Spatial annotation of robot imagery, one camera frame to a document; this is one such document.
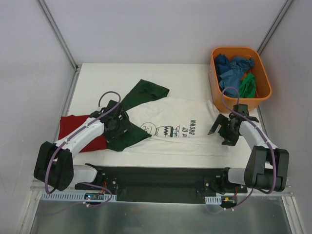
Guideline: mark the white cable duct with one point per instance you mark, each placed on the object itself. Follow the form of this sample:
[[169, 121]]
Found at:
[[213, 200], [78, 196]]

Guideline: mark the white and green t shirt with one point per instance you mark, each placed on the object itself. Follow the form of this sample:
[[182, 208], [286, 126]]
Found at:
[[167, 125]]

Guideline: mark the bright green t shirt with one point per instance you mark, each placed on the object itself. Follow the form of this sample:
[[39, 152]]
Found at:
[[247, 87]]

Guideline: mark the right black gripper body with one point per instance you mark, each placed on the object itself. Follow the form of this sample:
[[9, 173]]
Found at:
[[224, 129]]

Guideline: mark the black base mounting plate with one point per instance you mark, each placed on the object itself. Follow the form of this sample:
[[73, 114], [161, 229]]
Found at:
[[164, 185]]

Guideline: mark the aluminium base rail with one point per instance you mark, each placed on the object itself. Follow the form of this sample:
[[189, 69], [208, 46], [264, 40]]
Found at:
[[39, 186]]

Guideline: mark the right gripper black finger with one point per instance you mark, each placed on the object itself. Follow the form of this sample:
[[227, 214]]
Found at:
[[229, 142], [220, 120]]

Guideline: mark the light blue t shirt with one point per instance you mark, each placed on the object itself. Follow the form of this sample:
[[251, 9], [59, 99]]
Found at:
[[229, 81]]

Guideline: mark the left white cable duct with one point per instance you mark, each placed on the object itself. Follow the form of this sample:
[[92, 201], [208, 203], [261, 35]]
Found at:
[[78, 196]]

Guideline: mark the left aluminium frame post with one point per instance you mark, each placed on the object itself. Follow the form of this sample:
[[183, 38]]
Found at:
[[56, 31]]

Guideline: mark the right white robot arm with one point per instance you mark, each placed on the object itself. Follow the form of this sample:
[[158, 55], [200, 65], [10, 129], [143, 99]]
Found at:
[[267, 166]]

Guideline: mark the folded red t shirt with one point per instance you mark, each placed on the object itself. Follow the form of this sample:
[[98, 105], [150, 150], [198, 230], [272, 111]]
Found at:
[[69, 123]]

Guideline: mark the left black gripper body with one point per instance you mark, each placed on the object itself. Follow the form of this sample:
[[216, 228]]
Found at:
[[122, 125]]

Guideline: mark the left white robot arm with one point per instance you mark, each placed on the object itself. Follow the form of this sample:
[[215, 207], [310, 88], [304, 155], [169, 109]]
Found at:
[[54, 166]]

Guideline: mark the right white cable duct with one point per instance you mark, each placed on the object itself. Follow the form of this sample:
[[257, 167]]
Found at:
[[213, 200]]

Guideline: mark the dark blue t shirt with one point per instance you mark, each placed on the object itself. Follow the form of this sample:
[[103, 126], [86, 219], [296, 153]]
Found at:
[[222, 64]]

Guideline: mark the right aluminium frame post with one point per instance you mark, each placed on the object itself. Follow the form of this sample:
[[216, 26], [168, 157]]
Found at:
[[275, 24]]

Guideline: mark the aluminium frame post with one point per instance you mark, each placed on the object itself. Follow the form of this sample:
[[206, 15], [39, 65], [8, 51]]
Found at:
[[56, 31], [275, 24]]

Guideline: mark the orange plastic bin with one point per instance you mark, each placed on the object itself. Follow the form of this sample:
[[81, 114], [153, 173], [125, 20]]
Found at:
[[262, 84]]

